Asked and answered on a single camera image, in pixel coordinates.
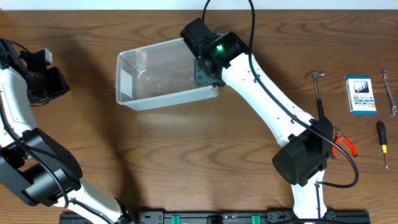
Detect clear plastic container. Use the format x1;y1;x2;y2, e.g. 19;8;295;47
115;39;219;111

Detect small claw hammer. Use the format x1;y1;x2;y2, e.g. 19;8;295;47
305;71;325;119

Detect red handled pliers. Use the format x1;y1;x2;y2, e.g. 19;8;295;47
333;126;358;157

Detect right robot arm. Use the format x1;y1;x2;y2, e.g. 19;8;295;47
180;18;332;219

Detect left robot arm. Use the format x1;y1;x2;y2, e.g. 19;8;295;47
1;39;137;223

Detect blue white cardboard box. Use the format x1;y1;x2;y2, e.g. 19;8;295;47
345;75;377;116

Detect black yellow screwdriver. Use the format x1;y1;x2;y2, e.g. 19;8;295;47
376;121;388;169

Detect silver double-ended wrench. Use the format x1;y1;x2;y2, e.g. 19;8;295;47
381;70;397;116

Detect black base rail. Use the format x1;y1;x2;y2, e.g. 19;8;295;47
58;210;371;224

